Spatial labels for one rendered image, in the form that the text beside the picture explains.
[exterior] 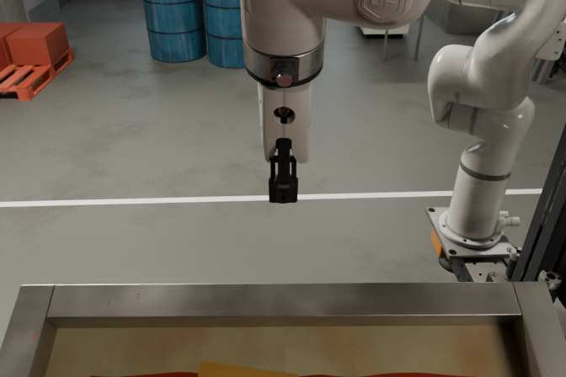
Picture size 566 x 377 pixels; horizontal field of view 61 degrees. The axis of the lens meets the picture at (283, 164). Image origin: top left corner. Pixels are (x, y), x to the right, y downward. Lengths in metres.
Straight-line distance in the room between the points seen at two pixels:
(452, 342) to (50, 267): 2.46
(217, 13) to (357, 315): 4.55
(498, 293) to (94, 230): 2.62
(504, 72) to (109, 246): 2.42
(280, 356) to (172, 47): 4.85
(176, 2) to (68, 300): 4.68
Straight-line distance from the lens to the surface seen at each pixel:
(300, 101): 0.44
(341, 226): 2.85
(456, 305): 0.57
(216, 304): 0.55
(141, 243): 2.83
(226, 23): 4.95
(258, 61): 0.43
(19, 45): 5.34
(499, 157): 0.95
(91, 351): 0.60
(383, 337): 0.58
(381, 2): 0.37
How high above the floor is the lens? 1.79
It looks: 32 degrees down
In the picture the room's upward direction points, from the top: straight up
